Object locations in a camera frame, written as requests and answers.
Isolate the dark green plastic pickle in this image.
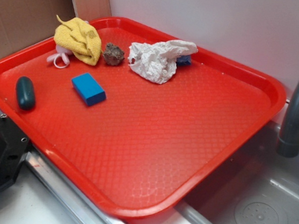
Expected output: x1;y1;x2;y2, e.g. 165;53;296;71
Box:
16;76;36;111

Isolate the red plastic tray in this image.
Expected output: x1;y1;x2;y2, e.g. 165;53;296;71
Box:
0;3;294;224

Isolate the crumpled white cloth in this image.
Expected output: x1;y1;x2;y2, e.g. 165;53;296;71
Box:
128;40;198;84

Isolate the blue sponge under cloth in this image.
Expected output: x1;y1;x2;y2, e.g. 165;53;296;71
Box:
176;55;192;66

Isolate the blue rectangular block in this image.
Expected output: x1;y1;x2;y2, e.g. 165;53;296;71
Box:
71;73;107;106

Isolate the brown rock-like lump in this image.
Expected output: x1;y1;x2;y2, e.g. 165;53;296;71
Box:
103;42;125;66

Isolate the yellow knitted cloth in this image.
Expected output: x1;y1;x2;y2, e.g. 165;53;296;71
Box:
54;15;102;66

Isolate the pink plush toy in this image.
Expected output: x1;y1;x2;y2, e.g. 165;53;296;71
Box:
46;45;73;69

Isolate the grey toy sink basin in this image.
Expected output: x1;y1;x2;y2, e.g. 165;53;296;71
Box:
128;111;299;224

